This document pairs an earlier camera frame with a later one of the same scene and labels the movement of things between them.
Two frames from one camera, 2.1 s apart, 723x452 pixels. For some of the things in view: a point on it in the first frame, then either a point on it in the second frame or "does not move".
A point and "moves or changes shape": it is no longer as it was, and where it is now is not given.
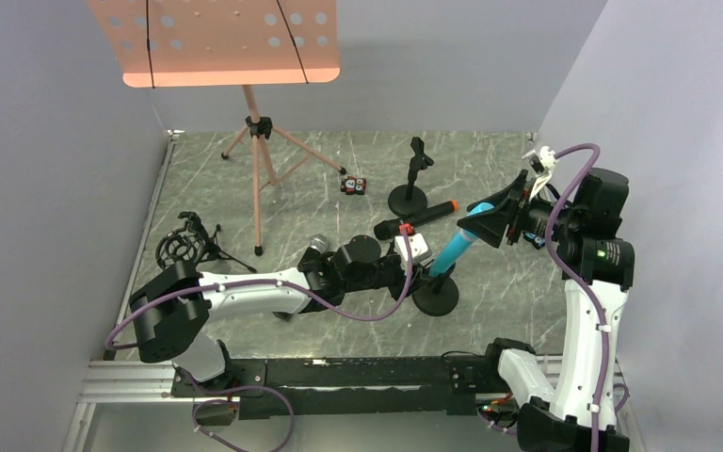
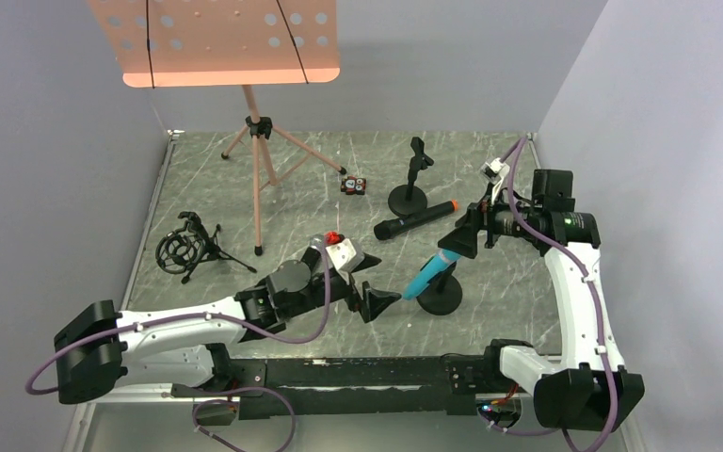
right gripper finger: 490,226 to 463,238
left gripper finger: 416,283 to 375,301
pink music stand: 230,44 does not move
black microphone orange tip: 388,229 does not move
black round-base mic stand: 438,298 does not move
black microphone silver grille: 309,264 does not move
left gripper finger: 424,271 to 368,261
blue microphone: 457,246 moves or changes shape
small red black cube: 353,185 does not move
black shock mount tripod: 192,244 does not move
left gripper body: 403,272 to 365,299
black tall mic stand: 408,200 does not move
